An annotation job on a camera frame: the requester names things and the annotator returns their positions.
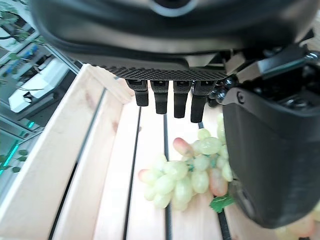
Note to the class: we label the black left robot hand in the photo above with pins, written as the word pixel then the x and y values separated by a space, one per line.
pixel 155 37

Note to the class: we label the dark purple grape bunch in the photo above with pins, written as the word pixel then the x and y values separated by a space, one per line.
pixel 216 96

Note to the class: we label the white machine housing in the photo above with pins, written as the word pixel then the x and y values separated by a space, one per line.
pixel 37 86

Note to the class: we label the green grape bunch with leaf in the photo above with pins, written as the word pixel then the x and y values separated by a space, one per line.
pixel 175 172

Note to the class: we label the green leafy vine plant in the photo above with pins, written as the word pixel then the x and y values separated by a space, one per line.
pixel 15 35
pixel 21 155

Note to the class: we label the light wooden slatted crate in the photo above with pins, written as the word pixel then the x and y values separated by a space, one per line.
pixel 105 175

